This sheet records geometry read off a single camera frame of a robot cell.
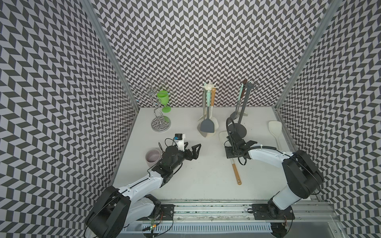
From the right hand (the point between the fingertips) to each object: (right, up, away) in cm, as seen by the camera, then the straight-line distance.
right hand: (231, 153), depth 92 cm
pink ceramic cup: (-47, 0, -7) cm, 48 cm away
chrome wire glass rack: (-49, +19, +17) cm, 55 cm away
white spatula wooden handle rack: (-13, +23, -3) cm, 27 cm away
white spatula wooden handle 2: (+33, +15, +11) cm, 38 cm away
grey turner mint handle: (-15, +18, -1) cm, 23 cm away
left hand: (-23, +7, -10) cm, 26 cm away
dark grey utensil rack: (+9, +15, +13) cm, 22 cm away
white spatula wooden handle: (+2, -13, -11) cm, 17 cm away
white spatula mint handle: (+5, +25, 0) cm, 26 cm away
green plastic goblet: (-45, +37, +11) cm, 60 cm away
